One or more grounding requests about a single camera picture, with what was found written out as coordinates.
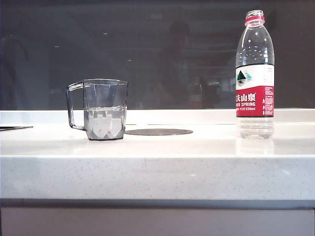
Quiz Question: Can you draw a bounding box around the black flat cooktop panel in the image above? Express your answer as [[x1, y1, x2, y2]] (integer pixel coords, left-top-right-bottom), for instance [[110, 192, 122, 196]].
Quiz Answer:
[[0, 126, 34, 132]]

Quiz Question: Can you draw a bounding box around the black round flat disc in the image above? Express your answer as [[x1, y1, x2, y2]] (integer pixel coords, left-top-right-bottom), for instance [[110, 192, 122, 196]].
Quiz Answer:
[[124, 128, 194, 136]]

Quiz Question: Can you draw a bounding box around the clear red-label water bottle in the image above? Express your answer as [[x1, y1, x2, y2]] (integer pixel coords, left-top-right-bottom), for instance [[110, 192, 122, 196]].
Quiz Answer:
[[235, 9, 275, 140]]

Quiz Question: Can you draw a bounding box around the grey cabinet drawer front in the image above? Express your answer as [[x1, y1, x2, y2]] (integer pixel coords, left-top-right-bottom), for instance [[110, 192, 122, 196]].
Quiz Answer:
[[0, 207, 315, 236]]

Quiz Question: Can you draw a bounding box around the transparent grey plastic mug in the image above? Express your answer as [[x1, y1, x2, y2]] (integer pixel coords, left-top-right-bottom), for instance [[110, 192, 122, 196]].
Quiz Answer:
[[66, 78, 128, 141]]

